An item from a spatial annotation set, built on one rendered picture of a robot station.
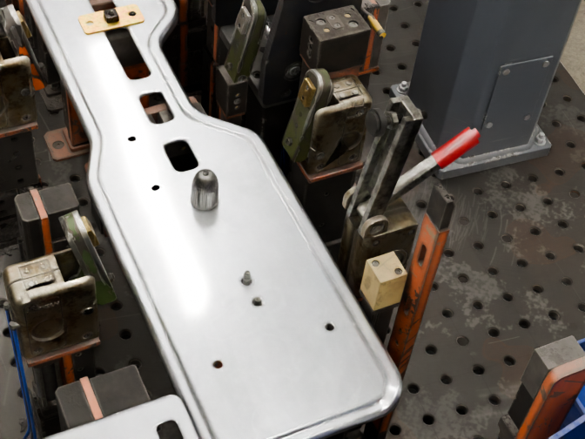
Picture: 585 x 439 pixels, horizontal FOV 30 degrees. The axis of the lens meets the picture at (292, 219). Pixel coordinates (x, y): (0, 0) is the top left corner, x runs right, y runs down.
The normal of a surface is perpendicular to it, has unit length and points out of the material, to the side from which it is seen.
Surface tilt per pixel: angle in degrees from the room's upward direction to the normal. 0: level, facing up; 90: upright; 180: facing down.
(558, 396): 90
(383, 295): 90
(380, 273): 0
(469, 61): 90
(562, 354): 0
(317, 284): 0
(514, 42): 90
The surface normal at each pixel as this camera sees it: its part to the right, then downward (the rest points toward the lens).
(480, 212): 0.08, -0.64
